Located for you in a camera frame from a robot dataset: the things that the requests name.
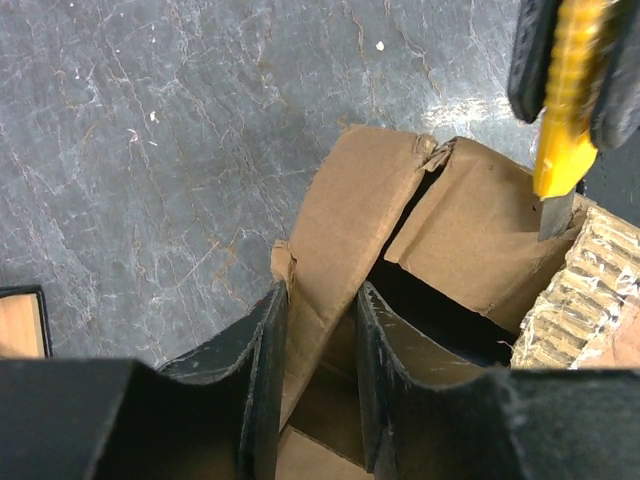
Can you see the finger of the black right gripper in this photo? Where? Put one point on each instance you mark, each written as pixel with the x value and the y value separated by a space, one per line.
pixel 616 114
pixel 531 56

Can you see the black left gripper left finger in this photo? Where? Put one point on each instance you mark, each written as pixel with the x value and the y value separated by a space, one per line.
pixel 211 413

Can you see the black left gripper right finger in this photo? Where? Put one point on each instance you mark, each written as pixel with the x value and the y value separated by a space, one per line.
pixel 428 414

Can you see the yellow utility knife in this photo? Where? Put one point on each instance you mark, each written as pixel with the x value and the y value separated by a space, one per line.
pixel 584 37

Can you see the brown cardboard express box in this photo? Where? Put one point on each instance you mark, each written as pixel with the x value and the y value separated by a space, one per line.
pixel 461 218

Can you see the black wire wooden shelf rack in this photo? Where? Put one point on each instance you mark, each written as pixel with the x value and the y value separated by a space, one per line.
pixel 25 329

